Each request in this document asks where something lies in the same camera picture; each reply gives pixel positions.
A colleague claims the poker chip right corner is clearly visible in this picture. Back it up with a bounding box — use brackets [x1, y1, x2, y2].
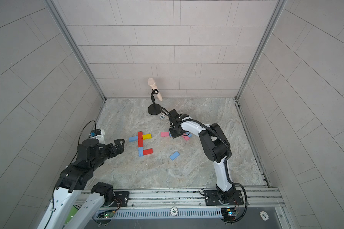
[260, 211, 269, 221]

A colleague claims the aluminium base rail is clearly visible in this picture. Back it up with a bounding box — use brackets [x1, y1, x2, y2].
[45, 187, 284, 219]

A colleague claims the right circuit board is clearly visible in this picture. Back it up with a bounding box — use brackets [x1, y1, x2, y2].
[221, 208, 237, 222]

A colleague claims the black corrugated cable hose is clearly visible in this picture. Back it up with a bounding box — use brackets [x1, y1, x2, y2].
[160, 107, 248, 223]

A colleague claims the pink block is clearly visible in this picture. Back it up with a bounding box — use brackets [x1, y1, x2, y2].
[182, 135, 190, 141]
[160, 132, 170, 137]

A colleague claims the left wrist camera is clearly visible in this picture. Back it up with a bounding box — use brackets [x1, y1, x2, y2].
[90, 129, 105, 144]

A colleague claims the red stem block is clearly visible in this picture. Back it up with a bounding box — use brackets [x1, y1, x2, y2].
[138, 131, 143, 140]

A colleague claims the yellow block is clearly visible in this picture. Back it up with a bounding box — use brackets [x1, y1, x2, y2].
[142, 134, 152, 140]

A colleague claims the poker chip on rail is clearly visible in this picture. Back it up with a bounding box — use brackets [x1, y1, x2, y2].
[170, 207, 178, 217]

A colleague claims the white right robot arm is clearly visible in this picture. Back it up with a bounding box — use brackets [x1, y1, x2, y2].
[169, 115, 236, 204]

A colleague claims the left circuit board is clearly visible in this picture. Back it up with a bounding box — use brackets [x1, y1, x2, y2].
[97, 210, 116, 219]

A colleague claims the beige wooden microphone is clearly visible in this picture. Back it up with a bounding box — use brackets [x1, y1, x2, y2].
[148, 78, 163, 101]

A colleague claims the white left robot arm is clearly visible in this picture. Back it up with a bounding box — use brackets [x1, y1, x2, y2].
[38, 138, 128, 229]

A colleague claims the circuit board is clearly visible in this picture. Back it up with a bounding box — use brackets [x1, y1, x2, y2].
[97, 210, 116, 219]
[221, 208, 237, 222]

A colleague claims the black microphone stand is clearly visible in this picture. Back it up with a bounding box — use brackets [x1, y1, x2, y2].
[148, 89, 161, 115]

